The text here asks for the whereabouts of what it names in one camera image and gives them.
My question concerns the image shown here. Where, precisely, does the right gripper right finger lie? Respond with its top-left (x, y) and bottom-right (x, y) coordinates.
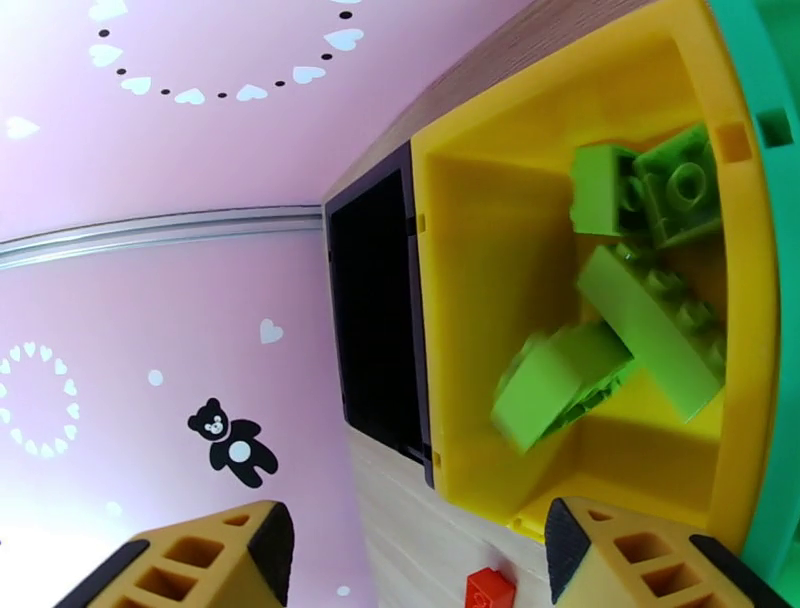
top-left (543, 496), bottom-right (795, 608)

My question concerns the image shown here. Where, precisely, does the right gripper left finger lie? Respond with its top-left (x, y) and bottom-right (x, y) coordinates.
top-left (54, 499), bottom-right (295, 608)

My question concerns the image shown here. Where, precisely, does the red lego brick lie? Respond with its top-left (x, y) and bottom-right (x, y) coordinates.
top-left (465, 566), bottom-right (518, 608)

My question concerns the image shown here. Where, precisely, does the small green lego brick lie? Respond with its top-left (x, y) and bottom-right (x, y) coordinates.
top-left (569, 144), bottom-right (639, 238)

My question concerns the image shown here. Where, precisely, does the black plastic bin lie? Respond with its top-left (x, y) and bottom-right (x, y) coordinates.
top-left (321, 140), bottom-right (437, 490)

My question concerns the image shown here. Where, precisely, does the yellow plastic bin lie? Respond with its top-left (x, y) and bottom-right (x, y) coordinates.
top-left (409, 0), bottom-right (783, 545)

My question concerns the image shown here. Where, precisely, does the green plastic bin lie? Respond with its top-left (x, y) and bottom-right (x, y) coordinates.
top-left (706, 0), bottom-right (800, 608)

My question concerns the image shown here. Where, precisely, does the aluminium frame post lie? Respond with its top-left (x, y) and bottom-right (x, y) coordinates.
top-left (0, 204), bottom-right (324, 272)

